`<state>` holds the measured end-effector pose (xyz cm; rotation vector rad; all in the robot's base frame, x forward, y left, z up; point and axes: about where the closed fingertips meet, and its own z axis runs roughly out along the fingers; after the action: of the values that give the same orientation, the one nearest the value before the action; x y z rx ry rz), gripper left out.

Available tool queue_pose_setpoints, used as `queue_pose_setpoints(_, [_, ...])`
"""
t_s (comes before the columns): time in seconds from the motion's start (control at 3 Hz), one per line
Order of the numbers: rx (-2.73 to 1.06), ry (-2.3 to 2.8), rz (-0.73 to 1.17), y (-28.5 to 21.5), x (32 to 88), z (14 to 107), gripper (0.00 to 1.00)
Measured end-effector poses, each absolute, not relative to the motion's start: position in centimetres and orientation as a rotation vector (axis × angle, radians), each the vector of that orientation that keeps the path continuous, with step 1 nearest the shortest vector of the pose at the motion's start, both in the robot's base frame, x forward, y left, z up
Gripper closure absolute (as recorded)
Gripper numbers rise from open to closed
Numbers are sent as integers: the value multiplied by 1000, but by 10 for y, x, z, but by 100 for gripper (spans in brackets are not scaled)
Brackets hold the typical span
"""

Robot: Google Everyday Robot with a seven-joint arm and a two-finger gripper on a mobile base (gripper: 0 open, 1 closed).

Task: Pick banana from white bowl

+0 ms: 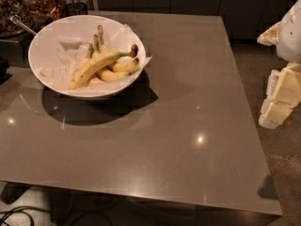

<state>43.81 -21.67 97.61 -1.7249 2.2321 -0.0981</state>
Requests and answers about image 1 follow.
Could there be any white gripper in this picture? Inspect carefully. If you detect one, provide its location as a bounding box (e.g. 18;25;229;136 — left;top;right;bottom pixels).
257;0;301;129

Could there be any white paper liner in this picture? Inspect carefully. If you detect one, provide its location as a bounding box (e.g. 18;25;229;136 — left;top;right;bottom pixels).
37;23;153;96

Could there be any yellow banana right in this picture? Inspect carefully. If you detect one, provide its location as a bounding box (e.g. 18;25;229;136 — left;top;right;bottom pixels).
107;57;139;74

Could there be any black floor cable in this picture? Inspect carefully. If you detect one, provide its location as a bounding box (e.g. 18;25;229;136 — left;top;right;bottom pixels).
0;205;36;226

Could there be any glass jar of snacks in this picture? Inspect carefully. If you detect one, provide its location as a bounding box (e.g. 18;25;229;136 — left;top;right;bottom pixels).
25;0;65;21

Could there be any long yellow top banana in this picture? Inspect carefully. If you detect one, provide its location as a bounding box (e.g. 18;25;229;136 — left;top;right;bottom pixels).
69;44;138;89

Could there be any glass bowl of snacks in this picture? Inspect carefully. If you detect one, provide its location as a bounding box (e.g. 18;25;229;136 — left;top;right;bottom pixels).
0;0;34;38

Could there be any dark cup with utensils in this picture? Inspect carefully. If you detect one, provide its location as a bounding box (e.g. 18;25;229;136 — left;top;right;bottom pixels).
66;0;87;16

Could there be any metal spoon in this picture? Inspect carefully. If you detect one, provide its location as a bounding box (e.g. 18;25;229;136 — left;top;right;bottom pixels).
9;15;37;36

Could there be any white bowl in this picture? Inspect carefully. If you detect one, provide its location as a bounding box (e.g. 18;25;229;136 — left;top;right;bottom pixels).
27;14;148;99

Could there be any yellow banana back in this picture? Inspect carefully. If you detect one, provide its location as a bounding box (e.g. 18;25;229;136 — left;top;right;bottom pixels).
88;25;108;58

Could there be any yellow banana lower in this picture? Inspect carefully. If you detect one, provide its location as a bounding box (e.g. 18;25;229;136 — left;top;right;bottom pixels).
96;68;129;82

